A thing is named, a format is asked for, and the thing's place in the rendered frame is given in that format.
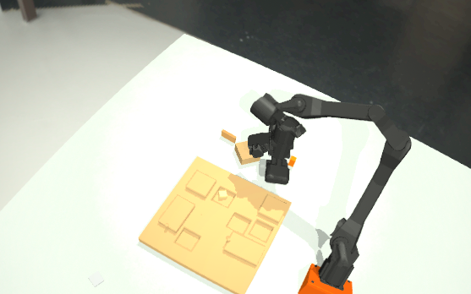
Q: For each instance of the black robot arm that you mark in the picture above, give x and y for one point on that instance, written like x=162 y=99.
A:
x=335 y=270

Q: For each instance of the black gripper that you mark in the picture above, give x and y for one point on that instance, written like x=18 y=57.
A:
x=277 y=171

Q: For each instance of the pale yellow block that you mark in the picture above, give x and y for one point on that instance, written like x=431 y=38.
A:
x=222 y=194

